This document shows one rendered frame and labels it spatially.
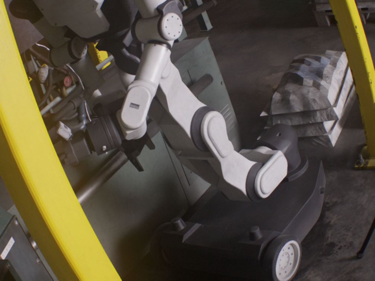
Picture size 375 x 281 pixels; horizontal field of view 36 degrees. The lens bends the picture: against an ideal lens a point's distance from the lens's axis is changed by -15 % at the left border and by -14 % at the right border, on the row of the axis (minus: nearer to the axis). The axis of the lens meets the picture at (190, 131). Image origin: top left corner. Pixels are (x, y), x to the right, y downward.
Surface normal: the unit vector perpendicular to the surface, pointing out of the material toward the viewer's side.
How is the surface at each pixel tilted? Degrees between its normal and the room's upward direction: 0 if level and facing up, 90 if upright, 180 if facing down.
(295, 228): 90
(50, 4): 114
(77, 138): 0
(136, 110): 55
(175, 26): 91
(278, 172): 90
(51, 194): 90
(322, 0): 63
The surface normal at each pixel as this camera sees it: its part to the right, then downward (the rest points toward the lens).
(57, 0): -0.21, 0.80
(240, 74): -0.32, -0.87
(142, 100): 0.04, -0.25
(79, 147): 0.26, 0.31
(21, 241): 0.92, -0.20
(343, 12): -0.51, 0.50
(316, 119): -0.48, 0.07
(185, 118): 0.75, 0.02
